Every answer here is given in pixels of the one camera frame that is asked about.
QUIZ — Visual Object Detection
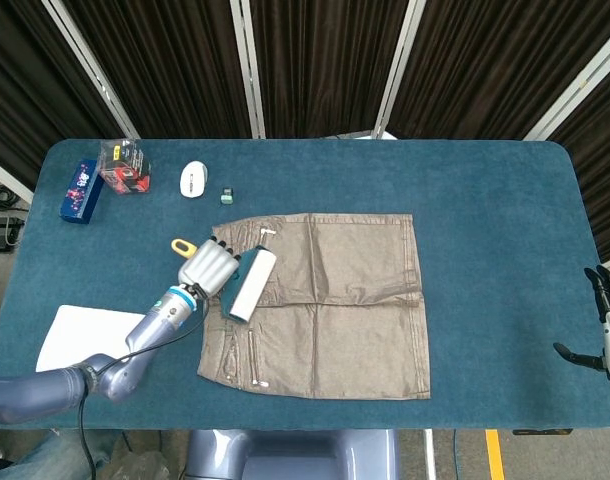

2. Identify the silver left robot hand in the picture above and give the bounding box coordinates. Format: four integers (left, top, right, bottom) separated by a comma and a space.
177, 236, 242, 297

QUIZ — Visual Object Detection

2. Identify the teal lint roller yellow tip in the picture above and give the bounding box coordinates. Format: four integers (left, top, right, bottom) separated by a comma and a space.
170, 238, 277, 324

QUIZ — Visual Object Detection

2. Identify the white computer mouse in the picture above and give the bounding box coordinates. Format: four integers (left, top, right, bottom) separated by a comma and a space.
179, 160, 210, 199

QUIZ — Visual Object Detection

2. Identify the clear box with red items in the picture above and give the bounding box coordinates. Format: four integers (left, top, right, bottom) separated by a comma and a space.
98, 137, 152, 197

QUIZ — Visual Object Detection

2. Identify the white paper stack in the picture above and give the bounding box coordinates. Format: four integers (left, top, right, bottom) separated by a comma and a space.
35, 304, 146, 374

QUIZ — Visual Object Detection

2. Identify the dark blue printed box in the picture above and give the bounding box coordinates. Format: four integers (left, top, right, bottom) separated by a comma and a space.
58, 158, 106, 225

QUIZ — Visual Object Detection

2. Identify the shiny brown skirt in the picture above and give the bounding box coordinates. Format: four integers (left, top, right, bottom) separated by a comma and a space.
196, 213, 432, 401

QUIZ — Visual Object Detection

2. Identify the yellow floor tape strip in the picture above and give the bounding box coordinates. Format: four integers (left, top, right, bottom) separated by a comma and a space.
484, 428, 506, 480

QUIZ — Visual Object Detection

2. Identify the dark brown curtain panel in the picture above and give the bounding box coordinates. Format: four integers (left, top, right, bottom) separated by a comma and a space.
549, 64, 610, 264
252, 0, 411, 140
64, 0, 254, 140
0, 0, 126, 191
389, 0, 610, 141

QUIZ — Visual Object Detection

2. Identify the blue table cover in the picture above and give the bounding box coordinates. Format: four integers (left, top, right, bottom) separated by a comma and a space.
0, 138, 610, 431

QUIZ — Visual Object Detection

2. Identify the black floor box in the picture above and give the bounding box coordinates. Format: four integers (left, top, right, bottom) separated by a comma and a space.
0, 215, 26, 253

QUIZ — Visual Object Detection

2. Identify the grey-blue robot torso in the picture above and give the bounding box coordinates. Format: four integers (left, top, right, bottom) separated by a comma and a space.
184, 428, 401, 480

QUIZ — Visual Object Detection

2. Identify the blue jeans leg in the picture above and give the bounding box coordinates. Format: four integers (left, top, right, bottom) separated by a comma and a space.
0, 429, 126, 480

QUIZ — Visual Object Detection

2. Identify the white screen frame post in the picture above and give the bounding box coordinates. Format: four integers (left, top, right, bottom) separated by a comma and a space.
0, 153, 35, 204
229, 0, 267, 140
523, 34, 610, 141
373, 0, 427, 140
41, 0, 140, 140

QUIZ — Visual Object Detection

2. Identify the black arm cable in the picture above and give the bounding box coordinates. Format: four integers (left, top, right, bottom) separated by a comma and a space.
77, 294, 209, 480

